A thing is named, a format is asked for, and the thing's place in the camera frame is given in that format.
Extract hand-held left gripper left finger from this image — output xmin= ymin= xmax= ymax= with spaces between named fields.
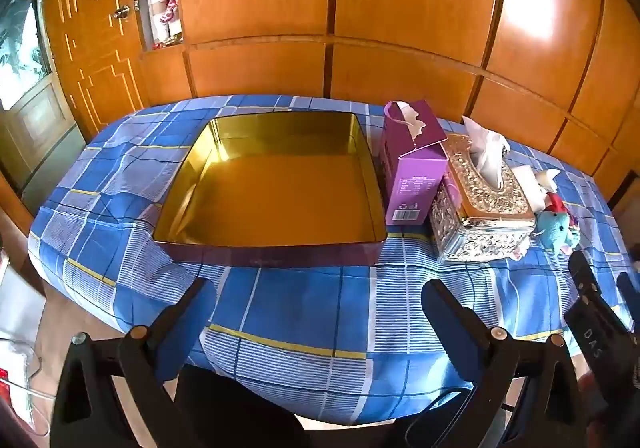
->
xmin=50 ymin=277 xmax=217 ymax=448

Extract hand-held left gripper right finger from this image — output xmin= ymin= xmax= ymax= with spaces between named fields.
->
xmin=400 ymin=279 xmax=591 ymax=448

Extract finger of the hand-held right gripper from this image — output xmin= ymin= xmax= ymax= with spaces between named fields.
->
xmin=616 ymin=273 xmax=640 ymax=331
xmin=567 ymin=250 xmax=608 ymax=313

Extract gold square tin box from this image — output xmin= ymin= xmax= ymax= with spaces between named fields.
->
xmin=152 ymin=112 xmax=389 ymax=269

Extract blue plush elephant toy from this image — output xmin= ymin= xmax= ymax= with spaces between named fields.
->
xmin=534 ymin=192 xmax=581 ymax=255

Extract silver ornate tissue box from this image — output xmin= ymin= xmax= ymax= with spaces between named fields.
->
xmin=430 ymin=133 xmax=537 ymax=263

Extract blue plaid tablecloth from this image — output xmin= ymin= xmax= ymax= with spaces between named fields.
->
xmin=27 ymin=95 xmax=635 ymax=426

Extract purple tissue carton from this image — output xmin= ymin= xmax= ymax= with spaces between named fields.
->
xmin=378 ymin=100 xmax=449 ymax=225

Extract white facial tissue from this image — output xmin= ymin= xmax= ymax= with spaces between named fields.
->
xmin=462 ymin=116 xmax=511 ymax=189

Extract white plastic bag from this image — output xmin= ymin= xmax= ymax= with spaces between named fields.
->
xmin=0 ymin=338 xmax=47 ymax=401

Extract wooden door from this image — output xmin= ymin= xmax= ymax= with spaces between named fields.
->
xmin=39 ymin=0 xmax=151 ymax=139

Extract pink and white shelf packages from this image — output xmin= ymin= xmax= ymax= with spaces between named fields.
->
xmin=149 ymin=0 xmax=184 ymax=48

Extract window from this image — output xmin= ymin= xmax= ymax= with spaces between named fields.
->
xmin=0 ymin=0 xmax=54 ymax=111

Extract wooden headboard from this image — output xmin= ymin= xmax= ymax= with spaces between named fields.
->
xmin=125 ymin=0 xmax=640 ymax=193

